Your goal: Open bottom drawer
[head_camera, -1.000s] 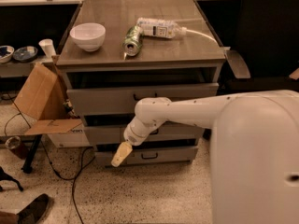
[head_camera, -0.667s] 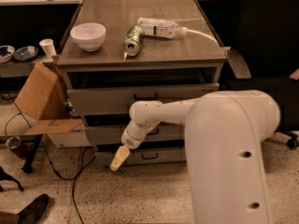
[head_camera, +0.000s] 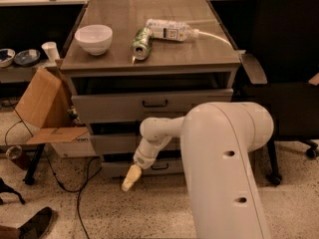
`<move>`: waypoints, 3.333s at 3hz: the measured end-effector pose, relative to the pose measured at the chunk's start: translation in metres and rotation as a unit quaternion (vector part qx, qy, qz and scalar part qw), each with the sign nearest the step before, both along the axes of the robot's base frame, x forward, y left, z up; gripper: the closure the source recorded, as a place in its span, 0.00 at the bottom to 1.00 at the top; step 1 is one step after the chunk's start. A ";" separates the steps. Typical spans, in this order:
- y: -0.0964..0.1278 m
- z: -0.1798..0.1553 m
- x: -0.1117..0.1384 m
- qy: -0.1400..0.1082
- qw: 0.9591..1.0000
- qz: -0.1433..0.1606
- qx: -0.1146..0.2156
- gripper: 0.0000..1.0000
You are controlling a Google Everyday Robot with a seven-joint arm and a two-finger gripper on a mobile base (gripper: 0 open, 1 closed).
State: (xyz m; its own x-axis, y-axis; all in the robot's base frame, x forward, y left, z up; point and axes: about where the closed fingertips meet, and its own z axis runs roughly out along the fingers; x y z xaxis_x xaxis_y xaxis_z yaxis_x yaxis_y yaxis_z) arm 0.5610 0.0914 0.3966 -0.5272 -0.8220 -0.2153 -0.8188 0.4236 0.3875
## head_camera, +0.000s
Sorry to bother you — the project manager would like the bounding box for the green soda can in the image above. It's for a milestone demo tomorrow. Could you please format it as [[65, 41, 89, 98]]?
[[131, 27, 154, 61]]

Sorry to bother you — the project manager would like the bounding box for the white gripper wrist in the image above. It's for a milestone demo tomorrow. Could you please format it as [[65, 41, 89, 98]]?
[[122, 136, 171, 191]]

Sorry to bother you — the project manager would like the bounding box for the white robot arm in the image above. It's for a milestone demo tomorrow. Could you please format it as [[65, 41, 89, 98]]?
[[122, 102, 274, 239]]

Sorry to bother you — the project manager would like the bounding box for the black stand leg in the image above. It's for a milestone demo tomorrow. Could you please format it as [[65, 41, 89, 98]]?
[[23, 143, 45, 185]]

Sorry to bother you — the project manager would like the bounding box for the grey middle drawer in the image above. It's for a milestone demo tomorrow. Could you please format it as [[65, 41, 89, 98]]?
[[89, 129, 182, 155]]

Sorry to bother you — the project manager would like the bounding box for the white blue bowl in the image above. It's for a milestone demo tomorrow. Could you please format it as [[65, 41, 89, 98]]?
[[0, 49, 16, 68]]

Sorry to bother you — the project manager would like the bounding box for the black shoe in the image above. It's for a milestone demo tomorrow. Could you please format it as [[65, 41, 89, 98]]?
[[18, 207, 54, 239]]

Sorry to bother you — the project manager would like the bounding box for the white ceramic bowl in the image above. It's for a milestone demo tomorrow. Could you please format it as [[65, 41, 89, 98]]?
[[75, 25, 113, 56]]

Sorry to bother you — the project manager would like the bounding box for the grey three-drawer cabinet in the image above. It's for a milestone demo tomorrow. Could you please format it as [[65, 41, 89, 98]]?
[[61, 0, 240, 163]]

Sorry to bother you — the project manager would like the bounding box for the open cardboard box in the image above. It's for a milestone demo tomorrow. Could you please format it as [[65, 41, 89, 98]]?
[[16, 68, 96, 157]]

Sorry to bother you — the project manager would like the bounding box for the white paper cup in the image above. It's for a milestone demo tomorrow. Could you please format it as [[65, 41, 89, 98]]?
[[42, 42, 60, 62]]

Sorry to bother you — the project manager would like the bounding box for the black office chair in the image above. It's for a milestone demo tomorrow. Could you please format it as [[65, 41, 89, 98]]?
[[234, 0, 319, 185]]

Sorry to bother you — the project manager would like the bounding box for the clear plastic water bottle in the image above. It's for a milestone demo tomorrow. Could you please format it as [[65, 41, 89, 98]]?
[[146, 19, 199, 42]]

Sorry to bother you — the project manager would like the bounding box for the brown cup on floor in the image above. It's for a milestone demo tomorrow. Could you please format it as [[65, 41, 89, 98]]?
[[6, 145, 30, 170]]

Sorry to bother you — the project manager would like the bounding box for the blue patterned bowl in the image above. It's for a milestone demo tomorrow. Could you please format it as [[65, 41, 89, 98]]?
[[14, 49, 41, 67]]

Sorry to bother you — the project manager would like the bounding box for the grey top drawer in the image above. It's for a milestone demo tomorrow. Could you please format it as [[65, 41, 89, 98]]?
[[72, 89, 233, 123]]

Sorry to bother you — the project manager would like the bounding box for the black floor cable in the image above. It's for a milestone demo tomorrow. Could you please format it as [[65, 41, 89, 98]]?
[[43, 147, 103, 239]]

